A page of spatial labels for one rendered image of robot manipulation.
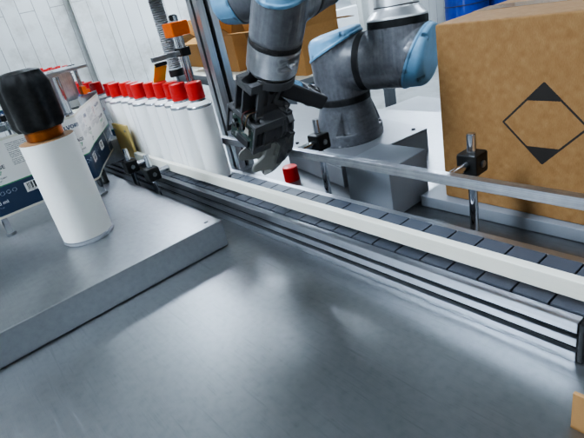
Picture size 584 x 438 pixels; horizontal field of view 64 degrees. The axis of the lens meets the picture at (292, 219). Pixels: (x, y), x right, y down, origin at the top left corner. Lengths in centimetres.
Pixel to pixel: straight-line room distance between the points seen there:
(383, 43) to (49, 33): 485
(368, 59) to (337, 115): 14
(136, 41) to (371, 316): 526
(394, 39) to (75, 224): 66
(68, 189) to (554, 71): 74
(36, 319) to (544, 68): 74
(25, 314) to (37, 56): 490
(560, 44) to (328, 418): 50
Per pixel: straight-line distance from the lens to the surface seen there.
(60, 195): 88
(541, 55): 68
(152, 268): 78
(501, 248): 62
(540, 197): 57
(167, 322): 69
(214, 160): 99
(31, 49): 557
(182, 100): 101
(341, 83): 101
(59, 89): 137
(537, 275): 52
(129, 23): 569
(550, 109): 69
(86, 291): 76
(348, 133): 104
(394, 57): 95
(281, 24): 64
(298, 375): 54
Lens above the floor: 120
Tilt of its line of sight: 25 degrees down
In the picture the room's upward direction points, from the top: 13 degrees counter-clockwise
